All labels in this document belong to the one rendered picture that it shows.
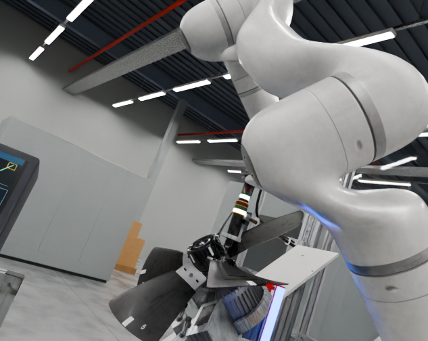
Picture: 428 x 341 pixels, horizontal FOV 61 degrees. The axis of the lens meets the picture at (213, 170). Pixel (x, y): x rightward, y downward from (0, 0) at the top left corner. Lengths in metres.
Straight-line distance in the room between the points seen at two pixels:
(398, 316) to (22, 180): 0.59
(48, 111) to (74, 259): 7.44
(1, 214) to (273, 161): 0.44
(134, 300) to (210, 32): 0.80
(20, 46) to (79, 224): 8.07
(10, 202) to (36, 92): 12.68
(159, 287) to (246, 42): 0.82
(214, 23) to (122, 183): 6.21
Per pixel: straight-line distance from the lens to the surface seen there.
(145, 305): 1.16
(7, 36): 13.53
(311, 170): 0.42
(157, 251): 1.49
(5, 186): 0.68
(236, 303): 1.22
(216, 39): 0.74
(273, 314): 0.89
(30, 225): 6.51
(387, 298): 0.50
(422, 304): 0.50
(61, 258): 6.74
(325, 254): 1.47
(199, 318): 1.16
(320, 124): 0.42
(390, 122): 0.45
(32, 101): 13.26
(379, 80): 0.45
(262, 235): 1.28
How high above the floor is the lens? 1.21
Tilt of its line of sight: 12 degrees up
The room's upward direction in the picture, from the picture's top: 21 degrees clockwise
